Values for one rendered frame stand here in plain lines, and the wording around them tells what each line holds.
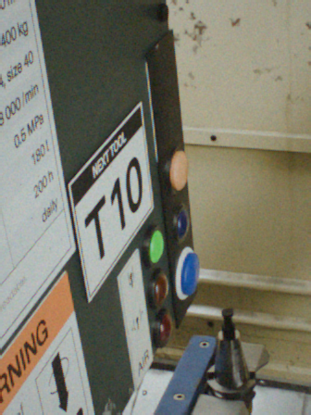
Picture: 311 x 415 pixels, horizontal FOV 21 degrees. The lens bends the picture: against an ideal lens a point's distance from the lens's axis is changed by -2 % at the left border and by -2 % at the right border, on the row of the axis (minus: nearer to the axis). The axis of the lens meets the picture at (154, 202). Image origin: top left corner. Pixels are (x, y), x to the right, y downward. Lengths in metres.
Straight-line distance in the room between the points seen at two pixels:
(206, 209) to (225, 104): 0.20
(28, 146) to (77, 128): 0.05
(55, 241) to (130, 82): 0.12
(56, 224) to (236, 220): 1.03
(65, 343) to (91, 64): 0.14
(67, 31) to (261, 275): 1.11
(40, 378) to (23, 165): 0.10
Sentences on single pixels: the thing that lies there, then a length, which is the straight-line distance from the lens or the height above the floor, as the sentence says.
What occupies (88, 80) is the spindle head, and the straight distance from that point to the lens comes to 0.42.
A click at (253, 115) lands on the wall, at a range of 1.32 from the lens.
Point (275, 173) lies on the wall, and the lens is 1.36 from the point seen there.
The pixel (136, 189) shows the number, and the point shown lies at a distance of 0.49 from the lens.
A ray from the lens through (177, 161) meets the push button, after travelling 0.54.
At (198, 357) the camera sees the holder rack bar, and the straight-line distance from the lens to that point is 1.12.
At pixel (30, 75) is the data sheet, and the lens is 0.37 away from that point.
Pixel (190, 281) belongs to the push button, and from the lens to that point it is 0.58.
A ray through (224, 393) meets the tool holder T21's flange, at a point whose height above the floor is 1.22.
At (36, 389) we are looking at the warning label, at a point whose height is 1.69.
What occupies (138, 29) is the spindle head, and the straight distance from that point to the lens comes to 0.48.
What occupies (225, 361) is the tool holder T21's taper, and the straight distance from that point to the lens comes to 1.05.
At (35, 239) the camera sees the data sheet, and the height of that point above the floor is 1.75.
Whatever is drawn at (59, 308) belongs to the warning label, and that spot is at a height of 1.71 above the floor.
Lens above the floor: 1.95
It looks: 30 degrees down
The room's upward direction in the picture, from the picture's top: 7 degrees counter-clockwise
